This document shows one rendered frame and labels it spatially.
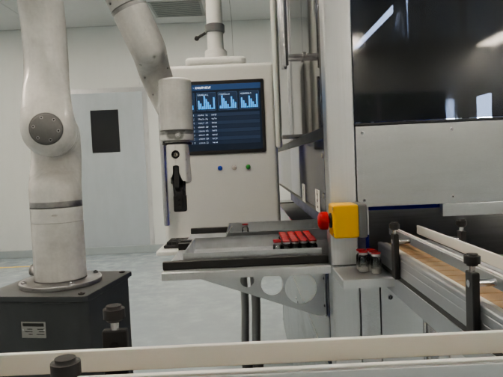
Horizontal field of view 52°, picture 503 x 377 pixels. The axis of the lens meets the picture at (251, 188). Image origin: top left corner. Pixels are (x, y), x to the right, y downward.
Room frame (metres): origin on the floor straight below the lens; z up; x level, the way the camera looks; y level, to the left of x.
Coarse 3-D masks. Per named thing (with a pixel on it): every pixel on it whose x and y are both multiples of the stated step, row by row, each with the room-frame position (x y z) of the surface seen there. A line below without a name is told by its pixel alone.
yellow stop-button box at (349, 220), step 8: (336, 208) 1.10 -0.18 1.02; (344, 208) 1.10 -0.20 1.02; (352, 208) 1.10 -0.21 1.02; (360, 208) 1.10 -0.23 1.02; (336, 216) 1.10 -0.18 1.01; (344, 216) 1.10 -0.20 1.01; (352, 216) 1.10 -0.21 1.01; (360, 216) 1.10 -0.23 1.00; (336, 224) 1.10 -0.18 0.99; (344, 224) 1.10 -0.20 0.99; (352, 224) 1.10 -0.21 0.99; (360, 224) 1.10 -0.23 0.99; (336, 232) 1.10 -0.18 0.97; (344, 232) 1.10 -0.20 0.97; (352, 232) 1.10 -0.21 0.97; (360, 232) 1.10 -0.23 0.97
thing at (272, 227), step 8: (232, 224) 1.85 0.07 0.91; (240, 224) 1.85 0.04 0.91; (248, 224) 1.85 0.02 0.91; (256, 224) 1.85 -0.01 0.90; (264, 224) 1.85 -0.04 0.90; (272, 224) 1.85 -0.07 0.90; (280, 224) 1.85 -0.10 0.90; (288, 224) 1.85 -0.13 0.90; (296, 224) 1.85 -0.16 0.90; (304, 224) 1.85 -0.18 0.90; (312, 224) 1.85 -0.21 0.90; (232, 232) 1.84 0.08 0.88; (240, 232) 1.59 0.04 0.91; (248, 232) 1.59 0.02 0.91; (256, 232) 1.59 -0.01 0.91; (264, 232) 1.59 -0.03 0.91; (272, 232) 1.59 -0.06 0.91; (312, 232) 1.59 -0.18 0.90; (320, 232) 1.59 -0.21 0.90
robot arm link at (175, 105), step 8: (160, 80) 1.29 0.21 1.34; (168, 80) 1.27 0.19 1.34; (176, 80) 1.27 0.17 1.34; (184, 80) 1.29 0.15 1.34; (160, 88) 1.29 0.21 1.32; (168, 88) 1.27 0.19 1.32; (176, 88) 1.27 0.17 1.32; (184, 88) 1.28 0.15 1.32; (160, 96) 1.29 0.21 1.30; (168, 96) 1.27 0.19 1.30; (176, 96) 1.27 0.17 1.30; (184, 96) 1.28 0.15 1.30; (160, 104) 1.29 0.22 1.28; (168, 104) 1.28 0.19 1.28; (176, 104) 1.27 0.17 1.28; (184, 104) 1.28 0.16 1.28; (160, 112) 1.29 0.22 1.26; (168, 112) 1.28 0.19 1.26; (176, 112) 1.27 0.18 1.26; (184, 112) 1.28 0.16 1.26; (160, 120) 1.29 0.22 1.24; (168, 120) 1.28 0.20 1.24; (176, 120) 1.27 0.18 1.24; (184, 120) 1.28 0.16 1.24; (192, 120) 1.31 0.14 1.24; (160, 128) 1.30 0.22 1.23; (168, 128) 1.28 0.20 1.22; (176, 128) 1.27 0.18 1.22; (184, 128) 1.28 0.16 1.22; (192, 128) 1.31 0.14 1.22
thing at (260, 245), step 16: (192, 240) 1.46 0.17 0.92; (208, 240) 1.51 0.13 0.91; (224, 240) 1.51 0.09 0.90; (240, 240) 1.51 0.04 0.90; (256, 240) 1.51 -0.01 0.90; (272, 240) 1.51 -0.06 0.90; (192, 256) 1.25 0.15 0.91; (208, 256) 1.25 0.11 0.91; (224, 256) 1.25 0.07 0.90; (240, 256) 1.25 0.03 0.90; (256, 256) 1.25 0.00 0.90
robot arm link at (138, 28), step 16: (144, 0) 1.28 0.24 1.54; (128, 16) 1.25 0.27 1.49; (144, 16) 1.26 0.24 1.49; (128, 32) 1.26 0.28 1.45; (144, 32) 1.26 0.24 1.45; (128, 48) 1.29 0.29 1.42; (144, 48) 1.26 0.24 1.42; (160, 48) 1.27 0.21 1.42; (144, 64) 1.29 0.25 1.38; (160, 64) 1.32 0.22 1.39; (144, 80) 1.35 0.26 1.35
